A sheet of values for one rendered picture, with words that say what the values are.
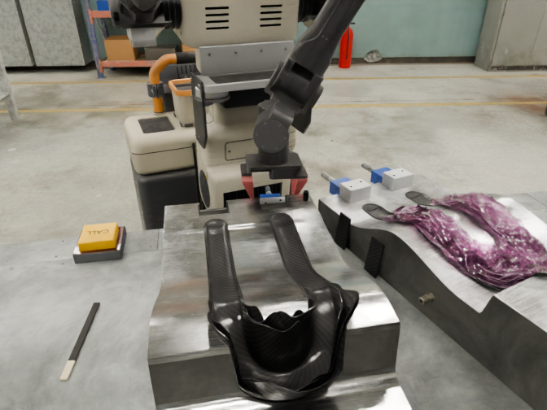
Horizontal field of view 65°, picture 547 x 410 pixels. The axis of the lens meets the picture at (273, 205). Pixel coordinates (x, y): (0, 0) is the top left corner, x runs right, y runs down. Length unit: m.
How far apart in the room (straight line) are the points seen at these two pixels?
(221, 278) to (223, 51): 0.55
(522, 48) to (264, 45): 5.65
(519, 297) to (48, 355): 0.61
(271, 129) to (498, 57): 5.81
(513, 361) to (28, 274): 0.74
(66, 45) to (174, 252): 5.59
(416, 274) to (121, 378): 0.43
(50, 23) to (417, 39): 4.67
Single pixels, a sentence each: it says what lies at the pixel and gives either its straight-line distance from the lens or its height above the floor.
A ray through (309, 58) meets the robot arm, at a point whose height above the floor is 1.13.
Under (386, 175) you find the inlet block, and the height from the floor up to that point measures 0.88.
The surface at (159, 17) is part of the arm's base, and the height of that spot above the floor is 1.16.
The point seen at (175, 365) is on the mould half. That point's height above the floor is 0.92.
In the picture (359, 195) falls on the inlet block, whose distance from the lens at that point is 0.84.
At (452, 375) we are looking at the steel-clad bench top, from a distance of 0.63.
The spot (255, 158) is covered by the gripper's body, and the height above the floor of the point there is 0.94.
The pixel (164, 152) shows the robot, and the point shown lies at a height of 0.76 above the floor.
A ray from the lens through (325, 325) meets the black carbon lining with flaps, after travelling 0.51.
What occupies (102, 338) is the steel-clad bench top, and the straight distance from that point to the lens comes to 0.68.
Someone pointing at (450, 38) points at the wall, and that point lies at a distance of 6.62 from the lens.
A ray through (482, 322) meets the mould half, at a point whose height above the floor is 0.86.
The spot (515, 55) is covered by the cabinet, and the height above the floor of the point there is 0.20.
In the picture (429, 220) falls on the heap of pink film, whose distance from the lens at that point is 0.69.
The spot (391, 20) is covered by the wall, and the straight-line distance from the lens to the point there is 6.29.
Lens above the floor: 1.26
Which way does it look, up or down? 30 degrees down
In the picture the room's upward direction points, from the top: straight up
